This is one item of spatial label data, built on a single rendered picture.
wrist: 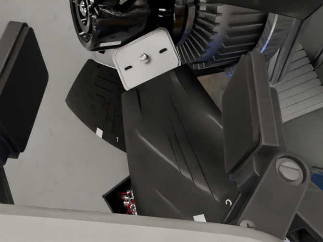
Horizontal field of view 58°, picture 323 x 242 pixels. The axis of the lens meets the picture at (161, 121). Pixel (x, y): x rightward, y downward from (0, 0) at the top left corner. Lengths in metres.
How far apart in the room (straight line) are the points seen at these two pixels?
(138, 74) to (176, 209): 0.20
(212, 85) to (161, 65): 0.16
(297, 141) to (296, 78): 0.31
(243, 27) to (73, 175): 1.56
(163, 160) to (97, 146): 1.39
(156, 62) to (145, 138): 0.11
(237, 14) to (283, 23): 0.08
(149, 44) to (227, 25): 0.12
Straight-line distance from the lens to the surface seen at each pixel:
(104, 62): 0.55
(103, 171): 1.77
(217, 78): 0.55
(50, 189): 1.97
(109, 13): 0.40
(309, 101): 1.53
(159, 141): 0.40
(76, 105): 0.70
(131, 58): 0.43
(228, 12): 0.45
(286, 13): 0.17
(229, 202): 0.39
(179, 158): 0.40
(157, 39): 0.42
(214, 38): 0.46
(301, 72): 1.55
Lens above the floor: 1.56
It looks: 72 degrees down
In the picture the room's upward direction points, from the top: 70 degrees counter-clockwise
